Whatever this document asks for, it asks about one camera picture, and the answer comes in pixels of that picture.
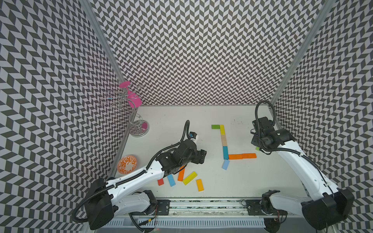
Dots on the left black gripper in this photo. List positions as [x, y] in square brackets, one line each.
[200, 156]

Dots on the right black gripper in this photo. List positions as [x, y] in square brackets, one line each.
[254, 140]

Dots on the orange block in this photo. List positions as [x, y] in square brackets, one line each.
[249, 156]
[235, 157]
[181, 175]

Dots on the teal block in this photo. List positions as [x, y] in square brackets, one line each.
[225, 153]

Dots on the light blue block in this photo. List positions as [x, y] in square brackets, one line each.
[225, 164]

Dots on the natural wood block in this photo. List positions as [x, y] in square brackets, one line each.
[224, 141]

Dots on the yellow block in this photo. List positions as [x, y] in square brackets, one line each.
[222, 130]

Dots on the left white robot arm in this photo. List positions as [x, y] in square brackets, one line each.
[107, 199]

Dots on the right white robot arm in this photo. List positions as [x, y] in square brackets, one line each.
[326, 204]

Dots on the yellow-green long block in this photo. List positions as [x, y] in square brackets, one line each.
[189, 178]

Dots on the yellow-orange block lower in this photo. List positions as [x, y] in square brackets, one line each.
[200, 185]

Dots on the blue block left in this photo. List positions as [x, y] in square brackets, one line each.
[171, 180]

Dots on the red block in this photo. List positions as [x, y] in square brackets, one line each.
[160, 182]

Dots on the orange patterned plate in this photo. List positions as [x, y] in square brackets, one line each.
[127, 164]

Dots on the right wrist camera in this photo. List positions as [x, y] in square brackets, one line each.
[265, 124]

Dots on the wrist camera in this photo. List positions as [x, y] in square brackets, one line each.
[192, 136]
[265, 124]

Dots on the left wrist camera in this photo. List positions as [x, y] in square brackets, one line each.
[192, 136]

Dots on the metal base rail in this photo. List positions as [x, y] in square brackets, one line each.
[207, 213]

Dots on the pink wire jewelry stand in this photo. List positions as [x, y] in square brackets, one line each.
[124, 97]

